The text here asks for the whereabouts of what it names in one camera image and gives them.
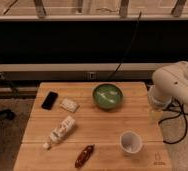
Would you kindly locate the white plastic bottle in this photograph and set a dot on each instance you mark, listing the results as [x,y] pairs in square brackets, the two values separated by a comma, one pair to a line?
[60,132]

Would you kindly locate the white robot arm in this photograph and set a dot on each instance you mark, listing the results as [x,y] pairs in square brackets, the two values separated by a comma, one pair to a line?
[169,82]

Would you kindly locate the green ceramic bowl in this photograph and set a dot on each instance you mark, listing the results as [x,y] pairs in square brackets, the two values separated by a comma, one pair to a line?
[107,96]

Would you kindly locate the small white packet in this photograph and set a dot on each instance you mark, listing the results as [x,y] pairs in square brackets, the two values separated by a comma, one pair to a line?
[69,105]

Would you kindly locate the black smartphone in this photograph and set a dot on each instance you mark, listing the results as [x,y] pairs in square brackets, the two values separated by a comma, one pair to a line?
[49,100]

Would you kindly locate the white paper cup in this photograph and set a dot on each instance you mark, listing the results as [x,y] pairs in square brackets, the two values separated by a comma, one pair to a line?
[130,143]

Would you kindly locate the black office chair base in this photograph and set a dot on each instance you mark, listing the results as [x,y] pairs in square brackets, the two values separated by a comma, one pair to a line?
[8,114]

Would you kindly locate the long metal rail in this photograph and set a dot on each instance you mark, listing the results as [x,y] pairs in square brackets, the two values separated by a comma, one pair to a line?
[84,72]

